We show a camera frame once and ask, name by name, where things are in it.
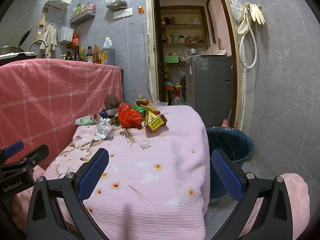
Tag green floral wrapper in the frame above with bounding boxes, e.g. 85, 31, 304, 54
75, 114, 103, 126

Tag white paper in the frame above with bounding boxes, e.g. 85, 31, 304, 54
95, 119, 114, 140

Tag black plastic bag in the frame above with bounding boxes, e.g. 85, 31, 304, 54
104, 93, 122, 110

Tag red plastic bag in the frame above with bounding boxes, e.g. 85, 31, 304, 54
118, 102, 143, 128

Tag yellow brown cardboard box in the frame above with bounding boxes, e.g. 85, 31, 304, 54
144, 110, 168, 133

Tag pink sleeve forearm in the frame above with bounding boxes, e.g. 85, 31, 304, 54
239, 173, 310, 239

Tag blue trash bin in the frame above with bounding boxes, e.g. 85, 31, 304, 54
206, 126, 254, 200

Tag red plaid cloth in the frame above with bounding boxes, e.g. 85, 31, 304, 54
1, 59, 123, 168

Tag frying pan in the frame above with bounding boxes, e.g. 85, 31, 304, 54
0, 28, 32, 55

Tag pink floral tablecloth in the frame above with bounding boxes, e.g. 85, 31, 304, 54
44, 106, 210, 239

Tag small white paper scrap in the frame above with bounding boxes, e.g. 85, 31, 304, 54
139, 140, 151, 150

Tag pink bottle on floor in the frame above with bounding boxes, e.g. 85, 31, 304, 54
221, 119, 229, 127

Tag chrome faucet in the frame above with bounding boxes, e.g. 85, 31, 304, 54
26, 38, 49, 58

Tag dark sauce bottle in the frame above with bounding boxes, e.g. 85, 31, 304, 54
73, 42, 82, 61

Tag wooden grater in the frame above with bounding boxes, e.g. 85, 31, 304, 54
35, 12, 47, 39

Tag beige hanging towel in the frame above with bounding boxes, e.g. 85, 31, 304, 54
43, 23, 58, 58

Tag grey washing machine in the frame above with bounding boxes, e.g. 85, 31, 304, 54
185, 55, 233, 127

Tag white red sack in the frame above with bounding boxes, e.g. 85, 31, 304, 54
171, 85, 184, 106

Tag hanging plastic bag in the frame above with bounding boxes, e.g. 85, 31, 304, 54
104, 0, 128, 11

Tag wooden storage shelf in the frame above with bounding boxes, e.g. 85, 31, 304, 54
154, 0, 210, 103

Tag cream rubber gloves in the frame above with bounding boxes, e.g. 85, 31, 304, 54
238, 2, 265, 36

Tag white wall box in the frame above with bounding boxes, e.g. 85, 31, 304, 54
59, 26, 74, 44

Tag wire wall shelf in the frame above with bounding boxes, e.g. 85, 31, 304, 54
70, 9, 96, 25

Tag white wall basket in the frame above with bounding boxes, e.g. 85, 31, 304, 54
45, 0, 72, 10

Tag wall power socket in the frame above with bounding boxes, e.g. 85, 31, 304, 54
113, 8, 133, 20

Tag white hose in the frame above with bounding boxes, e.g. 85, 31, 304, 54
238, 13, 258, 70

